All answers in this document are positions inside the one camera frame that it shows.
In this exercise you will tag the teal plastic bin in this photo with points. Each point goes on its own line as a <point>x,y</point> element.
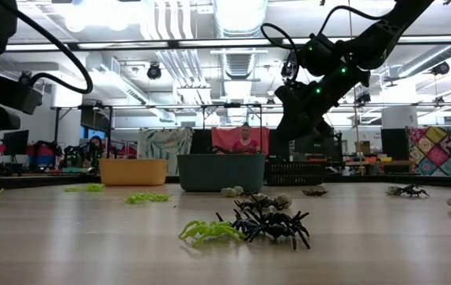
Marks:
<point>221,174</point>

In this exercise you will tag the cluttered wooden desk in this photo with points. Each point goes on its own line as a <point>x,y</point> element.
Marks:
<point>368,163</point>

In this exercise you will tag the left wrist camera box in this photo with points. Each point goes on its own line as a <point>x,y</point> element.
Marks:
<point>8,97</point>

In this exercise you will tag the black flat panel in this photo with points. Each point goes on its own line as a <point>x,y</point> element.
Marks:
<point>275,153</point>
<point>200,141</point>

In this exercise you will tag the red cloth backdrop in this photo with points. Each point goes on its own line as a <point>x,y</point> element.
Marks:
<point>219,138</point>

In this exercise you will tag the black background robot arm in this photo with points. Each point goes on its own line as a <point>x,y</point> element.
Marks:
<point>71,156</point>

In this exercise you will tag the black slotted plastic basket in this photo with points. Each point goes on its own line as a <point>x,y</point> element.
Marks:
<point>294,174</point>

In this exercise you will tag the black plastic spider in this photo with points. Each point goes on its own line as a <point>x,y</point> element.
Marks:
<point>249,193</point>
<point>241,223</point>
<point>411,191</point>
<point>281,229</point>
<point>314,192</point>
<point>259,204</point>

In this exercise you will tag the colourful patchwork quilt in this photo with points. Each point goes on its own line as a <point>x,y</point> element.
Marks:
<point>435,150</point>

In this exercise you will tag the red blue cart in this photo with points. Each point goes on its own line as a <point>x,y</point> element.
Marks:
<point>39,156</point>

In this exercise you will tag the cardboard box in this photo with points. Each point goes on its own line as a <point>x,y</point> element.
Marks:
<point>364,147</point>

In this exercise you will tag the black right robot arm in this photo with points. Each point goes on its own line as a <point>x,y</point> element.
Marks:
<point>387,27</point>

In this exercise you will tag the silver ceiling air duct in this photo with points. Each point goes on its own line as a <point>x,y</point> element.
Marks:
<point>239,23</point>

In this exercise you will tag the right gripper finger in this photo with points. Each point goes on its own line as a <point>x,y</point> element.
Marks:
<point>290,132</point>
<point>316,130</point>

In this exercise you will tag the person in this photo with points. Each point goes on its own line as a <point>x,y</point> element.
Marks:
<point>245,145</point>
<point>95,152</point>

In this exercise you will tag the orange plastic bin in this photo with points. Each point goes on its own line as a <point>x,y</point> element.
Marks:
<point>133,172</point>

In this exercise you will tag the white round column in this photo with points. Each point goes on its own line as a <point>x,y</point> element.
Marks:
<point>399,117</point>

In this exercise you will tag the black ceiling spotlight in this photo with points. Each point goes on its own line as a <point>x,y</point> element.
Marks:
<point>441,68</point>
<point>289,69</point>
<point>24,78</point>
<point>154,71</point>
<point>364,97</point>

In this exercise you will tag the black monitor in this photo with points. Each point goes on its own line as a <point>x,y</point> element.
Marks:
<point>393,143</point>
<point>15,142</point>
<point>326,150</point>

